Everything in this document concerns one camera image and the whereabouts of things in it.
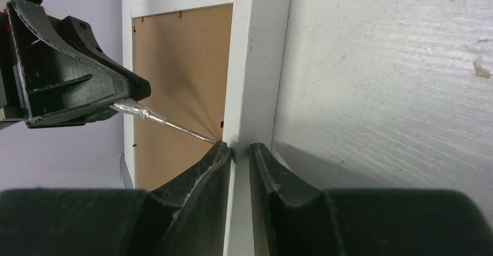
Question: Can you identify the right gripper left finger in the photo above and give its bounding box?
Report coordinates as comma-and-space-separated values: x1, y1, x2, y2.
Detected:
1, 142, 231, 255

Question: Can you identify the white picture frame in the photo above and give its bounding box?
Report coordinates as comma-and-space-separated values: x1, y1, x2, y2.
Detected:
122, 0, 290, 255

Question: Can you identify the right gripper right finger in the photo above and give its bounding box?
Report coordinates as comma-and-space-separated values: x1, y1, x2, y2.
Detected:
249, 143, 492, 255

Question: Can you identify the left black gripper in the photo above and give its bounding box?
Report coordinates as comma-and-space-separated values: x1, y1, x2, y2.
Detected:
1, 0, 151, 130

